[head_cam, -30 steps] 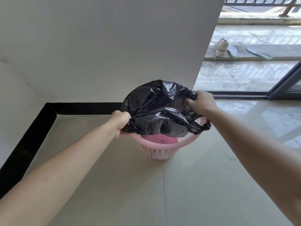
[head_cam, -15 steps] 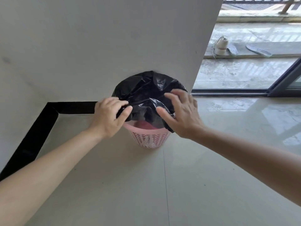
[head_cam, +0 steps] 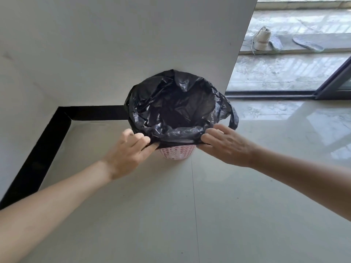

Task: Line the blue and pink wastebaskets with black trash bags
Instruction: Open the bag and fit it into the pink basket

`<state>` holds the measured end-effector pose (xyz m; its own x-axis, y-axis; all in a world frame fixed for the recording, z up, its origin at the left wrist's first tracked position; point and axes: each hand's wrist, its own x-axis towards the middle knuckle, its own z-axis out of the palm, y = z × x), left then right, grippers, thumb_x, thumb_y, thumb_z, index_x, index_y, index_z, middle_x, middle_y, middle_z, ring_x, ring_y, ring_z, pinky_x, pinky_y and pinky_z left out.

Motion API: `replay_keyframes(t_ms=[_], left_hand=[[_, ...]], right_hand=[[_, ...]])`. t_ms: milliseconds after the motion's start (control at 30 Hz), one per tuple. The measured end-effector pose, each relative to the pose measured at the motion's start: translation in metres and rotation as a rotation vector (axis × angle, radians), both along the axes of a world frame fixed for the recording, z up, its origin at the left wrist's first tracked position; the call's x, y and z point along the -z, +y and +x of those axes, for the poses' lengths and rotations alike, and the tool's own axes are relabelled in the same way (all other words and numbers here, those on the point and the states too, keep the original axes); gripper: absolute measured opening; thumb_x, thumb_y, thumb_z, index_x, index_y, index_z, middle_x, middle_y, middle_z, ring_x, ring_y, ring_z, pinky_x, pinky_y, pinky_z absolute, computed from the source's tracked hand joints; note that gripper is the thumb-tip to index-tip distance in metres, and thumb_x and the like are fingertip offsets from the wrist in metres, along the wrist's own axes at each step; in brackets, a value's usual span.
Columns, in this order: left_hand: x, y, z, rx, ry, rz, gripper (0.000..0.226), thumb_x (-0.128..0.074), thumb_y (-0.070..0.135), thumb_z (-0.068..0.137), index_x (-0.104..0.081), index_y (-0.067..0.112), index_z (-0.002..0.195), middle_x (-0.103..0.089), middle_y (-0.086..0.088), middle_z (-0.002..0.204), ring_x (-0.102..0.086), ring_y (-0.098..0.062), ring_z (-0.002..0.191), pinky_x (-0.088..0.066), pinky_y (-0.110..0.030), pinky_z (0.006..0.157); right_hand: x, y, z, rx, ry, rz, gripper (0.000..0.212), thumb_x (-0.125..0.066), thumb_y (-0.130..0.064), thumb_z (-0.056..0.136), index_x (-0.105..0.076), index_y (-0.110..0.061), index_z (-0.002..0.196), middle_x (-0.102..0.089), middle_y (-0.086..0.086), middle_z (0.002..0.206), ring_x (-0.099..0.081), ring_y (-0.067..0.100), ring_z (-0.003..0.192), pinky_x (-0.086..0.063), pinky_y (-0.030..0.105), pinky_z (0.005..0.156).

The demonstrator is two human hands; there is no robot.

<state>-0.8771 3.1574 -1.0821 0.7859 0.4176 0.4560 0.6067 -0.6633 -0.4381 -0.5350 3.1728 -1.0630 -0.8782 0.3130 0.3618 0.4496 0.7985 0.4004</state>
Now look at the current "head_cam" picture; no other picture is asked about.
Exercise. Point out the person's right hand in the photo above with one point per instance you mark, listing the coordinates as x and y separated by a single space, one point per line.
233 149

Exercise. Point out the person's left hand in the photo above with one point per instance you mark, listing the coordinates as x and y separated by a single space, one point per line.
129 156

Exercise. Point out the pink plastic waste basket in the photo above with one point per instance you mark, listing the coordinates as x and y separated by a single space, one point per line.
175 153

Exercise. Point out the black trash bag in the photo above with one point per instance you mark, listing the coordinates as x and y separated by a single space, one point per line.
175 112

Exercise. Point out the person's right forearm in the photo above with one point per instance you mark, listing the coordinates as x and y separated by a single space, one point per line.
307 183

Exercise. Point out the person's left forearm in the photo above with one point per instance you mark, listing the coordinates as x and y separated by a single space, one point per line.
49 208

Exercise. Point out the grey shoe insole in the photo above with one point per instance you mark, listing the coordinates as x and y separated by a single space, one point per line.
308 43
276 44

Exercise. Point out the white sneaker with laces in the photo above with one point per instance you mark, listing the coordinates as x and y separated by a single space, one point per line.
262 39

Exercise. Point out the black sliding door frame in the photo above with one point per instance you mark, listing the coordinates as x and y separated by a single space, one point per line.
331 82

